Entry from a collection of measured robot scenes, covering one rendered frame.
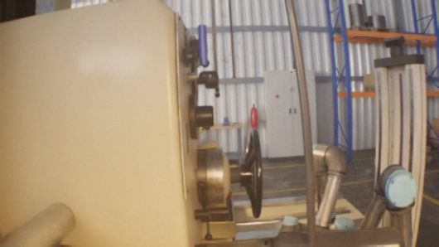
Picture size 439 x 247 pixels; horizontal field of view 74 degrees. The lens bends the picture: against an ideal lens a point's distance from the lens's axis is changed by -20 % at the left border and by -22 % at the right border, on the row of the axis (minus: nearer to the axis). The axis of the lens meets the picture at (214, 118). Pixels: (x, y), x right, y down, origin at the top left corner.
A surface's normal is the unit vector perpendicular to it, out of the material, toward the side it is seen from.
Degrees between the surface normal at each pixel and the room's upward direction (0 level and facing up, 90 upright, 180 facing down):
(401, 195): 82
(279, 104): 90
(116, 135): 90
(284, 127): 90
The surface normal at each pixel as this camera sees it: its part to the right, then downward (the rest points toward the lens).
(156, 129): -0.02, 0.07
